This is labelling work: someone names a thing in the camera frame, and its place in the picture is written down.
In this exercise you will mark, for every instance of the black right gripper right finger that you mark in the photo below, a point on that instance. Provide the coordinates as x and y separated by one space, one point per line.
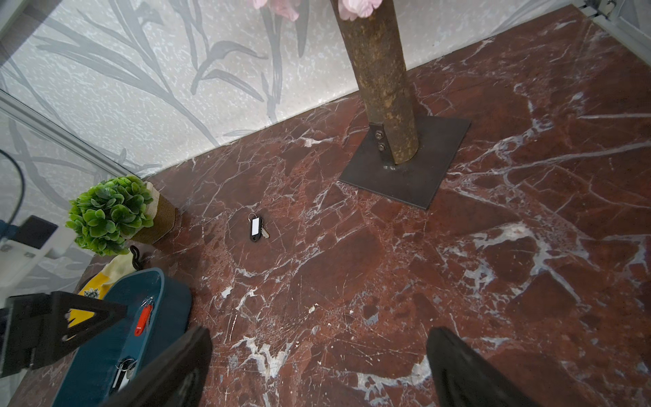
463 378

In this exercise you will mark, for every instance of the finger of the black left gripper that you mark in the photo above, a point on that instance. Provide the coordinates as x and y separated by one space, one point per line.
40 329

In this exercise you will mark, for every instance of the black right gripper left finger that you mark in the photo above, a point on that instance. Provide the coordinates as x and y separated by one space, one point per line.
175 378

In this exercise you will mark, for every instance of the teal plastic storage tray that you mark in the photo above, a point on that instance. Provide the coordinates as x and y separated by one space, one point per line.
92 371

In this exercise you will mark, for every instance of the yellow black work glove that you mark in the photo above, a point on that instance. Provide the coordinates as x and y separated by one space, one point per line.
121 265

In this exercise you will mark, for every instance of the key with red tag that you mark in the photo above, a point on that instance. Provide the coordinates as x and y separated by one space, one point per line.
144 316

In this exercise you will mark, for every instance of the green ball potted plant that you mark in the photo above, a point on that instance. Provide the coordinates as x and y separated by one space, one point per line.
115 212

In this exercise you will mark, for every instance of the brown tree trunk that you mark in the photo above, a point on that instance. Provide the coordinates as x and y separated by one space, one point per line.
370 33

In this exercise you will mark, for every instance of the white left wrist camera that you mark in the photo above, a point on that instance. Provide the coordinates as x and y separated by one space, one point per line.
36 239

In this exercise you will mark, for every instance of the aluminium frame post left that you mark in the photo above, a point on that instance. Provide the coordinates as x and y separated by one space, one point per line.
44 127

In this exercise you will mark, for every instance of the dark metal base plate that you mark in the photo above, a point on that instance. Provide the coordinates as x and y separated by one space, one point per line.
416 181

